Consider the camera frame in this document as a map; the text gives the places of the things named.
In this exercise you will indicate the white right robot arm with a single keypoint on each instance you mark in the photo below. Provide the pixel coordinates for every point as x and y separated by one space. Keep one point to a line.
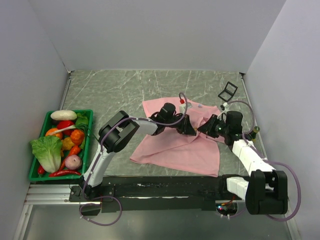
266 190

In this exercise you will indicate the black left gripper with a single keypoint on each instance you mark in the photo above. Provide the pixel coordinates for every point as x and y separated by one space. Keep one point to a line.
186 127

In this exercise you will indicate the green lettuce toy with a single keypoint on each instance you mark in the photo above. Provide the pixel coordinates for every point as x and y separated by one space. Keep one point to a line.
47 150

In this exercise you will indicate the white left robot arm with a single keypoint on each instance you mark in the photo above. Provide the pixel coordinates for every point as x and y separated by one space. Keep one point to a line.
117 133

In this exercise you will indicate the green glass bottle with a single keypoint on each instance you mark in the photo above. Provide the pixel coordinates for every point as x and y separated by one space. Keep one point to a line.
253 134

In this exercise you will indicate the red chili pepper toy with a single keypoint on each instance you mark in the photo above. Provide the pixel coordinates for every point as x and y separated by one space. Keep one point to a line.
60 173

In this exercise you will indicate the red tomato toy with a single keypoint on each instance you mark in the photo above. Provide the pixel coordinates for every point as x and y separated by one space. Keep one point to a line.
64 124

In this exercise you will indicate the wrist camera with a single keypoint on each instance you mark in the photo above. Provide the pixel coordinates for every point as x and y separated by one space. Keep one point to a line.
184 106
224 109

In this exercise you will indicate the pink t-shirt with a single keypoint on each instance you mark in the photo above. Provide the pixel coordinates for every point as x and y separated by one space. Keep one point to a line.
196 154

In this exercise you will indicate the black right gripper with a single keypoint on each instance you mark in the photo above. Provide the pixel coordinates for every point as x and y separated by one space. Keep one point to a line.
207 128

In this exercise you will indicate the orange fruit toy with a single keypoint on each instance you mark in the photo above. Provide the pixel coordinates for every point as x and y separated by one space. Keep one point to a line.
54 132

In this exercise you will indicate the orange carrot toy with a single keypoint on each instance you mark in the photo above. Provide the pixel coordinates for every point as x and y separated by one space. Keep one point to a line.
77 137

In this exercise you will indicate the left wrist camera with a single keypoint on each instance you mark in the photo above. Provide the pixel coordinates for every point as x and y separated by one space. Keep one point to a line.
184 106

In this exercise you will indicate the black brooch box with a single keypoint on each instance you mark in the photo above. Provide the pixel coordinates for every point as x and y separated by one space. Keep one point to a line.
228 92

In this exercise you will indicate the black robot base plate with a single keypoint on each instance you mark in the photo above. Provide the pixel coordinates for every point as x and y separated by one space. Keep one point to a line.
147 193

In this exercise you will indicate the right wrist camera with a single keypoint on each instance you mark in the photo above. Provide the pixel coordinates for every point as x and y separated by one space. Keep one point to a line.
224 109

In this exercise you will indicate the white radish toy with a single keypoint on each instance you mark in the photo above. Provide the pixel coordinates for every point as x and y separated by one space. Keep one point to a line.
63 115

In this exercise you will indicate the yellow pepper toy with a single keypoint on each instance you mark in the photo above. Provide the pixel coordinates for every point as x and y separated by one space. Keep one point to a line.
67 144

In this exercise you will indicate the green plastic crate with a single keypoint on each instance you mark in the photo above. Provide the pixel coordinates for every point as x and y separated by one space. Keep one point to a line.
48 123

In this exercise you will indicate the aluminium table edge rail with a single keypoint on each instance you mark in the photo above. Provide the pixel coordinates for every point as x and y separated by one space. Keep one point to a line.
67 86

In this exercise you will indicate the purple onion toy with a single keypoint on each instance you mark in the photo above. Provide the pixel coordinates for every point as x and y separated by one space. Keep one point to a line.
73 162

